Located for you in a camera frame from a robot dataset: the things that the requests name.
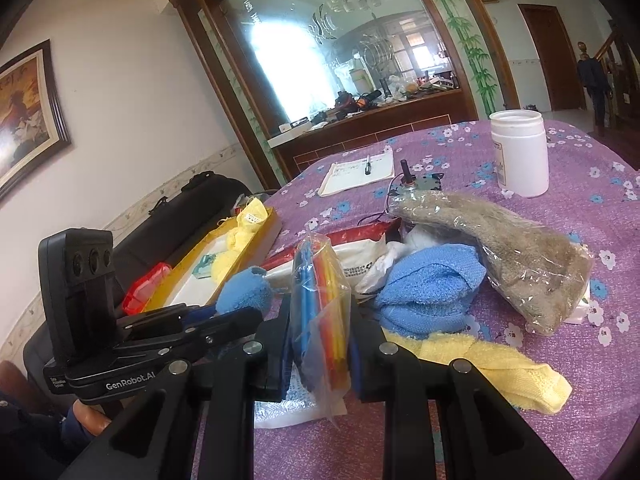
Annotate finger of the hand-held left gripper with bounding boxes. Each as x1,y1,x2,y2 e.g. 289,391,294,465
165,306,264,362
117,302,218,342

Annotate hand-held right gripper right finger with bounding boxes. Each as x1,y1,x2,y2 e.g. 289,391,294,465
349,302,576,480

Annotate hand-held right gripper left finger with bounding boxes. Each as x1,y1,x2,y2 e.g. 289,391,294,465
60,295,294,480

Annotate small blue cloth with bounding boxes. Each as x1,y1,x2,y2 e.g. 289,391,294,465
216,266,274,316

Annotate yellow cardboard box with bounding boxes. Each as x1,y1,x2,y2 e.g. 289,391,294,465
150,205,283,313

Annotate clear bag of colourful cloths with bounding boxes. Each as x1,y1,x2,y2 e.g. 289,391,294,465
291,232,352,418

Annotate white fluffy cloth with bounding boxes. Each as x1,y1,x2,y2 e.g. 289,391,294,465
357,225,441,293

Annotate blue towel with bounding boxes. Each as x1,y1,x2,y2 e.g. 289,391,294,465
374,244,488,339

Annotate yellow towel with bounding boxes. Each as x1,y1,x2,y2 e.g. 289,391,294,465
382,327,572,416

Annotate brown fleece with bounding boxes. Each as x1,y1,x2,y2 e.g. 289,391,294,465
390,191,596,336

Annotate red plastic container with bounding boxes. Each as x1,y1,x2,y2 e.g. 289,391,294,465
122,262,170,316

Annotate black bag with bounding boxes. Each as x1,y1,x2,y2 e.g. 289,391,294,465
22,195,261,396

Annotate white bubble wrap packet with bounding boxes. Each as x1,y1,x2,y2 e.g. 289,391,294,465
255,360,348,430

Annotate yellow knitted cloth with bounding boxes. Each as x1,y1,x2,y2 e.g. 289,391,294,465
210,197,273,281

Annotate red and white plastic bag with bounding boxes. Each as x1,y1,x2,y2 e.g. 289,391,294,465
262,220,401,293

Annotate white notepad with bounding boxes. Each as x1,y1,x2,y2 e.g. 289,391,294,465
318,152,396,197

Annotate black electric motor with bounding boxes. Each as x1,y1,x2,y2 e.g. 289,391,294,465
387,159,445,200

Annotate framed painting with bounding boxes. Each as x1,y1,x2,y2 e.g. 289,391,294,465
0,39,73,201

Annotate wooden counter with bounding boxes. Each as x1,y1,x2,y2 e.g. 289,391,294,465
267,87,481,191

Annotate white plastic jar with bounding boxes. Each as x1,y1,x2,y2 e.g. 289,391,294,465
489,110,550,198

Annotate etched glass partition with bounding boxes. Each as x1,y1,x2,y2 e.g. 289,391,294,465
220,0,455,133

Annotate brown wooden door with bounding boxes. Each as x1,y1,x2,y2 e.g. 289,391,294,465
517,4,588,112

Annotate painted bamboo wall panel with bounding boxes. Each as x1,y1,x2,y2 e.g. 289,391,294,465
417,0,501,116

